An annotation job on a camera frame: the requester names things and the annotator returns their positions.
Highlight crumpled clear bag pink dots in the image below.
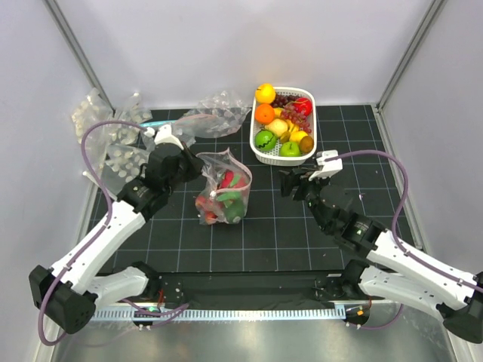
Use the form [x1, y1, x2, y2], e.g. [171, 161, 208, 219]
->
[172, 90, 251, 142]

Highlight pink dragon fruit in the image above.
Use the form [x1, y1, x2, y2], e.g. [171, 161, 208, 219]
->
[216, 170, 248, 207]

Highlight red lychee bunch with leaves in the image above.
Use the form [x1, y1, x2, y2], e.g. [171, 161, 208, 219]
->
[195, 195, 223, 225]

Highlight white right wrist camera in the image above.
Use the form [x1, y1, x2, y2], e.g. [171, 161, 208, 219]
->
[309, 150, 343, 181]

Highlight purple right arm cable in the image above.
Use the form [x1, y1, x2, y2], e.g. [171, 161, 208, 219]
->
[324, 149, 483, 330]

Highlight white perforated plastic basket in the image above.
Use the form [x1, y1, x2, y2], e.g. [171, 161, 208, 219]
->
[250, 86, 318, 167]

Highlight dark green avocado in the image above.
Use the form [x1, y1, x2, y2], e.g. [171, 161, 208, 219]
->
[224, 199, 245, 224]

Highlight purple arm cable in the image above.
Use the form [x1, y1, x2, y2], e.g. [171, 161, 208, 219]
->
[37, 120, 189, 346]
[324, 149, 483, 330]

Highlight clear bag white dots middle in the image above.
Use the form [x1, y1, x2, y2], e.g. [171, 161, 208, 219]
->
[108, 93, 152, 146]

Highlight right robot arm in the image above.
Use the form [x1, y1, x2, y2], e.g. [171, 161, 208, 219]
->
[279, 167, 482, 344]

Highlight brown kiwi fruit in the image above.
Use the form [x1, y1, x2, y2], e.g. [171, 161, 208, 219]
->
[299, 136, 315, 153]

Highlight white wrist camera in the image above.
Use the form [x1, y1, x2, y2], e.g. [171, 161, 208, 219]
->
[143, 124, 184, 149]
[309, 150, 343, 181]

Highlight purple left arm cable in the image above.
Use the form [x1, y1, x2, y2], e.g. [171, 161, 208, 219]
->
[37, 120, 189, 346]

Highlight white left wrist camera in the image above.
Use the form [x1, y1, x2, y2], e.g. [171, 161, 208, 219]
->
[143, 124, 184, 149]

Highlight red apple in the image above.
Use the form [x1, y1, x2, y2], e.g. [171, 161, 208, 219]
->
[294, 97, 312, 116]

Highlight pale yellow peach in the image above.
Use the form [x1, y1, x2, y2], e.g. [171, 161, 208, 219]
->
[265, 118, 288, 138]

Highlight purple grape bunch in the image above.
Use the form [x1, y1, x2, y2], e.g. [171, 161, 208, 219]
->
[271, 94, 312, 134]

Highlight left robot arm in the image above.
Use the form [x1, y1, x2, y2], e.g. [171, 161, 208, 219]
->
[29, 143, 205, 334]

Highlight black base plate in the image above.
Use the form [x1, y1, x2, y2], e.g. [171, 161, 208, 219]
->
[122, 271, 370, 311]

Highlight clear bag white dots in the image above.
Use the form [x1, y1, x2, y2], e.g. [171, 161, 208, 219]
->
[108, 93, 152, 146]
[71, 87, 113, 154]
[84, 144, 149, 194]

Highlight clear bag white dots back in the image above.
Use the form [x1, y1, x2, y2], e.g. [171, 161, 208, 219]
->
[71, 87, 113, 154]

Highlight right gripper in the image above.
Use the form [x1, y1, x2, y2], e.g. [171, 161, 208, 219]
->
[278, 167, 331, 233]

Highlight white slotted cable duct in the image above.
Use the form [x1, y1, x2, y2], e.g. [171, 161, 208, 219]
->
[91, 305, 346, 323]

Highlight clear zip bag pink zipper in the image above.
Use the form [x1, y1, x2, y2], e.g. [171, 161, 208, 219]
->
[195, 149, 253, 225]

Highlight clear bag blue zipper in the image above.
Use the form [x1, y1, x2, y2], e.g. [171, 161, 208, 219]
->
[140, 120, 195, 152]

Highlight green apple with stem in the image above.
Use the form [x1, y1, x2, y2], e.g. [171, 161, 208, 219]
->
[279, 141, 301, 158]

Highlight clear bag white dots front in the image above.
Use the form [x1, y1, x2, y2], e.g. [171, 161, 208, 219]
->
[84, 144, 149, 194]

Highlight orange fruit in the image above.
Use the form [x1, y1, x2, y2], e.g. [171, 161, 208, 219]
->
[254, 103, 275, 125]

